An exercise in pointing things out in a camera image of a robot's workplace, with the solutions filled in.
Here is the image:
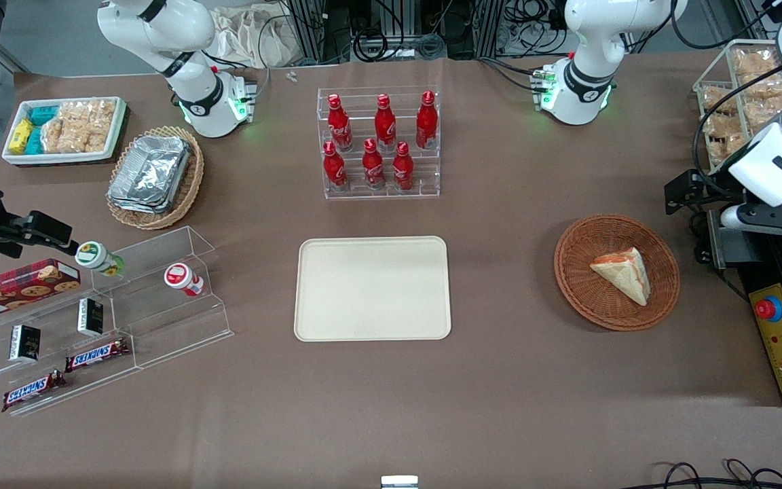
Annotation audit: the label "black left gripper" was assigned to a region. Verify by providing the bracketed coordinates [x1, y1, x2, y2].
[665, 170, 782, 237]

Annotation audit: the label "triangular sandwich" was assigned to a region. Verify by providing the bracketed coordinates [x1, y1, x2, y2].
[590, 247, 651, 307]

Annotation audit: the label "oval light wicker basket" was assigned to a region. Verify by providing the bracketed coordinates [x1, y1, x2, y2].
[106, 126, 205, 231]

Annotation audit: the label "round brown wicker basket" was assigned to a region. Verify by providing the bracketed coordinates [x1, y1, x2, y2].
[554, 215, 681, 332]

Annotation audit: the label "beige plastic tray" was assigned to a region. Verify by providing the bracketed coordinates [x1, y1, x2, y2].
[294, 236, 452, 342]

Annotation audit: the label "green capped small bottle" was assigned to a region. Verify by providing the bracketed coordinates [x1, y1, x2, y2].
[75, 241, 125, 278]

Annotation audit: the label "clear bag of fried snacks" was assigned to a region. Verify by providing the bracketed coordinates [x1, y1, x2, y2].
[743, 80, 782, 131]
[732, 48, 782, 86]
[699, 84, 739, 115]
[705, 114, 750, 167]

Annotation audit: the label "red tartan cookie box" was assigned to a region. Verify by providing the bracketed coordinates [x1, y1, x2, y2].
[0, 259, 82, 325]

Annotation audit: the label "white rectangular snack bin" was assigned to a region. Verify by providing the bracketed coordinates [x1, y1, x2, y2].
[1, 96, 128, 167]

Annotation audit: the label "small black box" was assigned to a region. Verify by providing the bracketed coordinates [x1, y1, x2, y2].
[9, 325, 42, 363]
[77, 297, 105, 338]

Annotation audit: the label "yellow snack packet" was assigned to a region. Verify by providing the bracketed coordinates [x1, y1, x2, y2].
[9, 118, 34, 154]

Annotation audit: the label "clear bag of rice crackers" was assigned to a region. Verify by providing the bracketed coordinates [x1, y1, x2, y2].
[41, 99, 117, 154]

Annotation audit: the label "stack of foil trays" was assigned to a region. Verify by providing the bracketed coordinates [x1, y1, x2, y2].
[107, 134, 192, 215]

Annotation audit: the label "Snickers bar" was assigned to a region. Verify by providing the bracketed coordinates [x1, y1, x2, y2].
[64, 338, 131, 374]
[1, 370, 68, 414]

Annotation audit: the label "red capped small bottle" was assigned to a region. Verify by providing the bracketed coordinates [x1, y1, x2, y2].
[164, 263, 206, 297]

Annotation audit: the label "clear acrylic stepped shelf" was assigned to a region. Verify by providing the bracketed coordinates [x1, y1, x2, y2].
[0, 225, 235, 417]

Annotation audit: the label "clear acrylic bottle rack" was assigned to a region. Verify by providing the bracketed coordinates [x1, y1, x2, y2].
[316, 86, 441, 200]

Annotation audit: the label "red cola bottle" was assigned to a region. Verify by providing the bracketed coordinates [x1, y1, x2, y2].
[322, 141, 349, 193]
[392, 141, 415, 193]
[415, 90, 439, 151]
[373, 94, 397, 152]
[362, 139, 387, 192]
[327, 94, 354, 152]

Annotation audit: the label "white plastic bag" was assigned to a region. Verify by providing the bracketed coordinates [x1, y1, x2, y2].
[209, 5, 305, 69]

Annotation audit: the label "brown table cover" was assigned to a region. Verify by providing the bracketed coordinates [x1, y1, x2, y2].
[0, 52, 782, 489]

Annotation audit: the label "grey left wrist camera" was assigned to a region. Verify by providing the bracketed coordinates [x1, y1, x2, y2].
[720, 204, 749, 233]

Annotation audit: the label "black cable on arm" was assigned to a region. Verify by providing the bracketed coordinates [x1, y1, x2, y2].
[692, 65, 782, 199]

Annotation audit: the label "white wire basket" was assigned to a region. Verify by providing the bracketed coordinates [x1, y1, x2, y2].
[692, 39, 782, 174]

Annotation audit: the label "black floor cables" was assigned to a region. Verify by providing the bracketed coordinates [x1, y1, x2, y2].
[625, 458, 782, 489]

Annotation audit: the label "tangle of black cables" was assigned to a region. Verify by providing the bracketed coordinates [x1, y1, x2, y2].
[255, 0, 568, 63]

